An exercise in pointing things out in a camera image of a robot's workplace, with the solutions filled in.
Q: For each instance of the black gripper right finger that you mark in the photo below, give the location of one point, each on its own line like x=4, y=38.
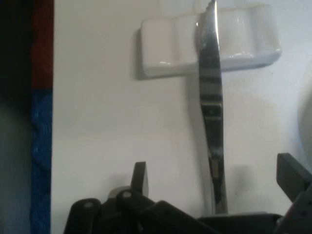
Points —
x=292, y=175

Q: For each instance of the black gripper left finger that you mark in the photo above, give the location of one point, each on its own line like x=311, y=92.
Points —
x=139, y=178

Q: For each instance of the silver table knife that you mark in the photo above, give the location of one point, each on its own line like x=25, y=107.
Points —
x=210, y=97

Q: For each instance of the red and blue cloth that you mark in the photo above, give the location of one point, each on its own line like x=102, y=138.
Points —
x=41, y=158

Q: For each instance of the white ceramic cutlery rest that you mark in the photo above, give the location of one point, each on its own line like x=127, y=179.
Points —
x=165, y=44

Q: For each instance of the red toy block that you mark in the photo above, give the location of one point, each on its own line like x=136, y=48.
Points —
x=42, y=44

